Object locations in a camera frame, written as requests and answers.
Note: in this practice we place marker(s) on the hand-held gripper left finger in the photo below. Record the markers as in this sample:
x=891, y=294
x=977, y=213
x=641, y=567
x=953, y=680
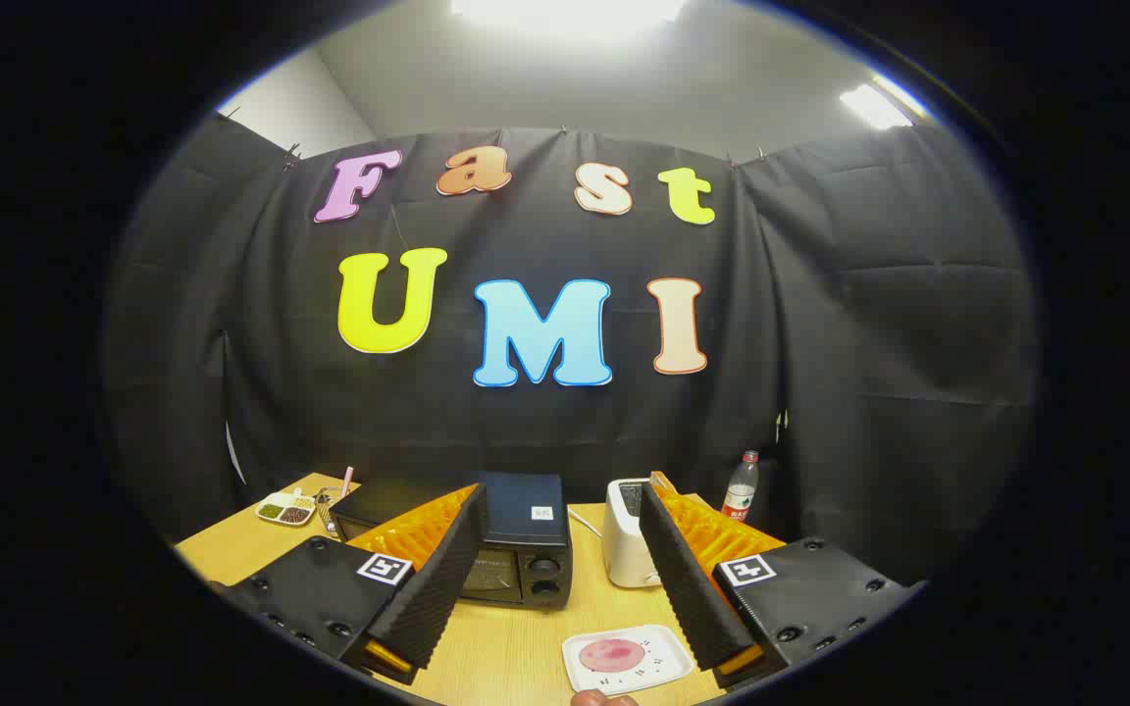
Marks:
x=442, y=588

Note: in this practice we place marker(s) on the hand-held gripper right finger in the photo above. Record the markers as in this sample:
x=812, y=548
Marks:
x=688, y=588

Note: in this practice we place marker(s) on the white square plate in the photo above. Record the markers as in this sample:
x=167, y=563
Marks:
x=658, y=667

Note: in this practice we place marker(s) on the pink round ham slice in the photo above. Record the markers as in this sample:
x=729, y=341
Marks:
x=612, y=654

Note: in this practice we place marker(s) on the black toaster oven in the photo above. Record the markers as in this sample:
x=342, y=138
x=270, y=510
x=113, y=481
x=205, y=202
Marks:
x=511, y=500

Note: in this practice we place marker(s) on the white pop-up toaster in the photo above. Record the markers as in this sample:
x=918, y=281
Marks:
x=624, y=549

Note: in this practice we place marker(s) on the clear red label water bottle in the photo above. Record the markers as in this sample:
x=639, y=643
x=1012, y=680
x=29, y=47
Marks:
x=740, y=495

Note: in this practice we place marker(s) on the pink stick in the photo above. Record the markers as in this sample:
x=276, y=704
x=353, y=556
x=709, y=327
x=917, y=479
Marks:
x=347, y=482

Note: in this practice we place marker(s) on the white divided bean dish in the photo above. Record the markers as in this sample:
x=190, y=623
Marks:
x=285, y=510

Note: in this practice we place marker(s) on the ceiling light panel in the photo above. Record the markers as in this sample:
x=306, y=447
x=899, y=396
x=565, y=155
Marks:
x=565, y=10
x=874, y=106

